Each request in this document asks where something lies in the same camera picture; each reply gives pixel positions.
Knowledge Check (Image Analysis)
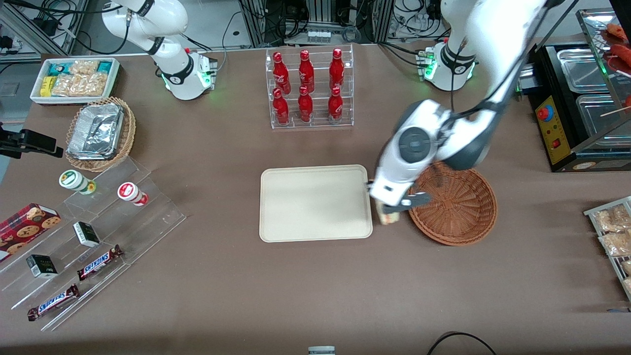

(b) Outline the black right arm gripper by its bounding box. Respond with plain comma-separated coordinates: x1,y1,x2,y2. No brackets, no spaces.
0,126,65,160

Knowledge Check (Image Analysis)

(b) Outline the triangular sandwich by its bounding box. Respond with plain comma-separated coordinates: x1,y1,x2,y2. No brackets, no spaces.
377,199,403,226

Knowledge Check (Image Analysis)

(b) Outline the round brown wicker basket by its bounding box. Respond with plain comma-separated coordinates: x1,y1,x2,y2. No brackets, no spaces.
407,160,498,247

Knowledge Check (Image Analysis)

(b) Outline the beige rectangular tray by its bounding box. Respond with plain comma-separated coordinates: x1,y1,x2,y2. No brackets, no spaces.
259,164,374,244

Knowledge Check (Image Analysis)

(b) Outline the oval light wicker basket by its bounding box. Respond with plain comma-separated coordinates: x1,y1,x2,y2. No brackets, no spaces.
65,96,137,173

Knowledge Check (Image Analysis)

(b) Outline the green lid yogurt cup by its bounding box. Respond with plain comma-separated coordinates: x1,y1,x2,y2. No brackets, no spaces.
58,169,97,196

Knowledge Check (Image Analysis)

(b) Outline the silver foil container stack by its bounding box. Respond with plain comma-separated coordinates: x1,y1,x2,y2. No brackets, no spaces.
67,103,125,161

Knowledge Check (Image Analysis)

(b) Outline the large clear cookie bag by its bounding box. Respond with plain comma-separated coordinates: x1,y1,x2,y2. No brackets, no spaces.
51,73,107,98

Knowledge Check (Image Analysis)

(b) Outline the red cookie box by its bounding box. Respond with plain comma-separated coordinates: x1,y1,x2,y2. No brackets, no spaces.
0,203,62,263

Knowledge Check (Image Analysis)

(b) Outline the white snack bin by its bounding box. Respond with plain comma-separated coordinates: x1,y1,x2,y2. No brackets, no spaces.
30,57,121,107

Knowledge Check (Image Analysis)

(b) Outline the small black carton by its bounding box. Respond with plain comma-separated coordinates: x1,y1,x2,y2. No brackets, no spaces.
26,254,59,280
72,221,101,248

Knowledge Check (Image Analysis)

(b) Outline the red lid yogurt cup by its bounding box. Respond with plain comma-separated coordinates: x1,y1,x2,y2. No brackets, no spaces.
117,181,149,207

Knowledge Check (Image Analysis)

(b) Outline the clear acrylic bottle rack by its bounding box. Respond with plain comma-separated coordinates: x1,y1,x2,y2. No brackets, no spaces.
265,44,355,130

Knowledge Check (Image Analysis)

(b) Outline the red cola bottle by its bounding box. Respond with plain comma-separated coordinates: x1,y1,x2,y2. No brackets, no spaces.
297,86,314,123
329,48,346,91
272,52,292,96
327,86,344,122
298,49,316,94
272,88,290,126

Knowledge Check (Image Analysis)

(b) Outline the clear acrylic stepped display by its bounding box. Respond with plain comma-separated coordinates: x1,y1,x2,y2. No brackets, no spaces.
0,156,187,332

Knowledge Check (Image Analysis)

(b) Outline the snickers chocolate bar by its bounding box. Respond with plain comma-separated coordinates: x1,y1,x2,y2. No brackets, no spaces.
76,245,124,282
27,284,81,322

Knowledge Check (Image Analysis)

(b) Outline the black food warmer machine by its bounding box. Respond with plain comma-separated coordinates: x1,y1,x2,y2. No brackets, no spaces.
526,7,631,174

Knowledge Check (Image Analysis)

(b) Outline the clear bag of pastries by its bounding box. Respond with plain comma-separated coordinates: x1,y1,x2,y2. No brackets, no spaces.
594,204,631,233
598,230,631,257

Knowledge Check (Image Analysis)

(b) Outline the steel warmer pan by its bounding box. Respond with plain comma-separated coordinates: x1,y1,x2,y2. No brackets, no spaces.
556,48,610,94
575,93,631,137

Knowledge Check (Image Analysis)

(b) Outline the black floor cable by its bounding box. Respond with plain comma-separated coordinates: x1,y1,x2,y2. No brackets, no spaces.
426,331,499,355

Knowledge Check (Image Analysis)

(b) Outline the grey wire rack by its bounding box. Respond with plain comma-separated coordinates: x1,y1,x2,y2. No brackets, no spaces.
583,196,631,302

